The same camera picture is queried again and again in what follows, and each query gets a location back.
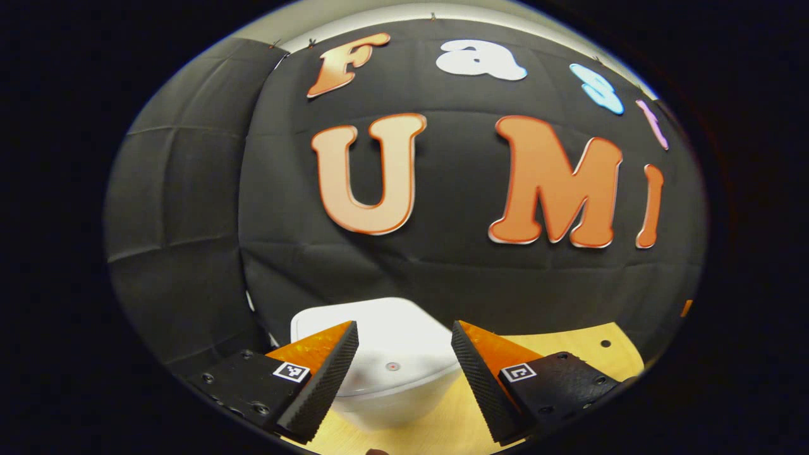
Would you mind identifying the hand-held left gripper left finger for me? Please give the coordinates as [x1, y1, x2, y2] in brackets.
[186, 320, 360, 444]

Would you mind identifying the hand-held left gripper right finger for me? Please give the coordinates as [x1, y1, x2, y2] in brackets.
[451, 320, 639, 446]

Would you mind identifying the white desktop garbage bin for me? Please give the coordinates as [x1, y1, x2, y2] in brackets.
[290, 297, 465, 432]

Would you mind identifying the wooden desktop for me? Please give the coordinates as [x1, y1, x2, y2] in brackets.
[281, 322, 645, 455]

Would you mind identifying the black backdrop cloth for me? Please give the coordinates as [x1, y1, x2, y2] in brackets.
[239, 18, 707, 364]

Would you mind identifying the black quilted cloth panel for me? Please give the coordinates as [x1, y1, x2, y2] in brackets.
[104, 37, 282, 375]

